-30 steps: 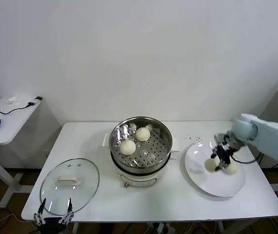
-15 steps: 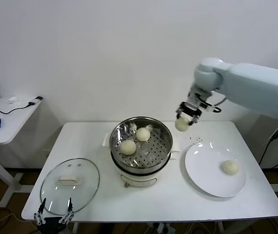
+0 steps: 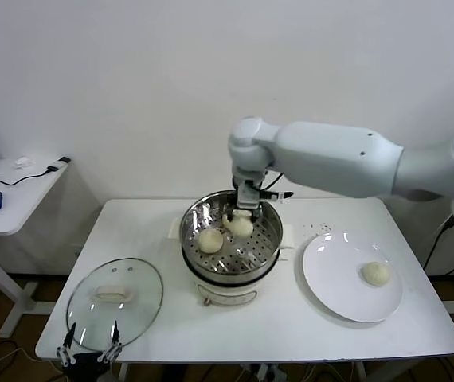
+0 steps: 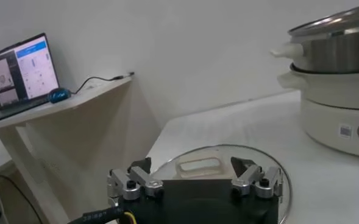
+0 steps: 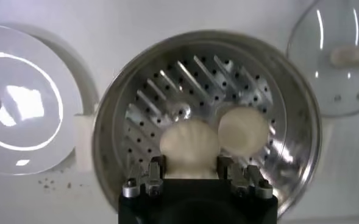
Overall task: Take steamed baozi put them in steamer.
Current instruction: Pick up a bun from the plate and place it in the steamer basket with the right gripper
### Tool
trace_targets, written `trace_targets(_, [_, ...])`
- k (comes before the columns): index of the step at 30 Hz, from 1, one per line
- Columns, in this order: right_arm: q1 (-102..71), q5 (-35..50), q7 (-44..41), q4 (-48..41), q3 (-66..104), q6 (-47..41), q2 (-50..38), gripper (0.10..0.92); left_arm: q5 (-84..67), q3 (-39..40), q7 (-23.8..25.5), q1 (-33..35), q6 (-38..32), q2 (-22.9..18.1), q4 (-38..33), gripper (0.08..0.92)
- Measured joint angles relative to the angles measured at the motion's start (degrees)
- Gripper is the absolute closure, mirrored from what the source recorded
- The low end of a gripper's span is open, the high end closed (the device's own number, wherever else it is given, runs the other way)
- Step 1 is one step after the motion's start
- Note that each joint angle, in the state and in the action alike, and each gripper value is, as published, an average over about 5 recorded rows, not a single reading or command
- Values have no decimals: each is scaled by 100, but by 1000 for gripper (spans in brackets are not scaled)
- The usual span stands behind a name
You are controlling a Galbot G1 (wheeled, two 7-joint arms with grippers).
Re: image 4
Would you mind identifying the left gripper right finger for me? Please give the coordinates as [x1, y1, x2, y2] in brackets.
[230, 156, 284, 199]

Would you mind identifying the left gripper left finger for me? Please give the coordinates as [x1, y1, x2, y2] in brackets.
[107, 156, 165, 201]

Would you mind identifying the glass pot lid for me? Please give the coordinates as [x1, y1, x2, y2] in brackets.
[151, 144, 293, 224]

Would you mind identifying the perforated steel steamer basket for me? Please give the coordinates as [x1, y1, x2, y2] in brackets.
[269, 2, 359, 74]

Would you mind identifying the white side desk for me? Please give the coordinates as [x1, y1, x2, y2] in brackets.
[0, 75, 133, 224]

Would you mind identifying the white electric cooker base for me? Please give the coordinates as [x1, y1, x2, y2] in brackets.
[277, 63, 359, 159]

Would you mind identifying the blue computer mouse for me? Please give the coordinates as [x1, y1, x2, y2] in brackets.
[47, 87, 72, 104]

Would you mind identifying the open laptop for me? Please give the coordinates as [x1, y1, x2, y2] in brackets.
[0, 32, 60, 125]

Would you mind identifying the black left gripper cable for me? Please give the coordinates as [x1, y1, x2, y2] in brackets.
[68, 206, 137, 224]

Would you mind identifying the black floor cable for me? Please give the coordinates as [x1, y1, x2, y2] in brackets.
[0, 161, 43, 224]

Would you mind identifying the black usb cable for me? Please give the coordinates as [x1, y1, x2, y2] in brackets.
[70, 71, 135, 95]

